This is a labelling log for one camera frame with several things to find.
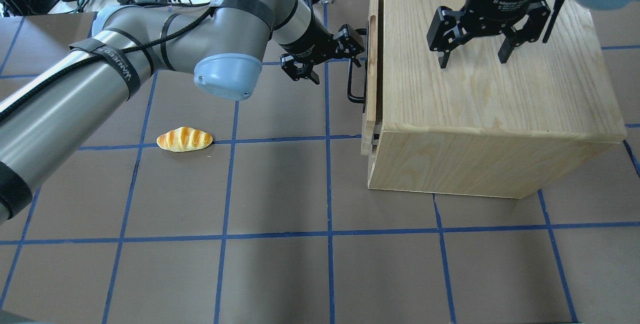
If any wooden drawer black handle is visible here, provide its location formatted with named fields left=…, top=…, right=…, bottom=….
left=360, top=0, right=383, bottom=156

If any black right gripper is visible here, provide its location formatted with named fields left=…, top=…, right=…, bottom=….
left=426, top=0, right=551, bottom=69

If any light wooden drawer cabinet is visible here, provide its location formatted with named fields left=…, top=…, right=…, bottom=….
left=368, top=0, right=627, bottom=198

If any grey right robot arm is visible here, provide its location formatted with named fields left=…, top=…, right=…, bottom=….
left=426, top=0, right=638, bottom=69

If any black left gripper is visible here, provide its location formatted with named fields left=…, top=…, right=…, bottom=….
left=278, top=10, right=365, bottom=85

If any toy bread roll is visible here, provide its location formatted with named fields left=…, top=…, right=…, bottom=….
left=156, top=126, right=214, bottom=153

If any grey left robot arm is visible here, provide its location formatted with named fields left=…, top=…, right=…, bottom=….
left=0, top=0, right=366, bottom=222

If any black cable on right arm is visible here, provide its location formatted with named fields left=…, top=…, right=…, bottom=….
left=542, top=0, right=569, bottom=44

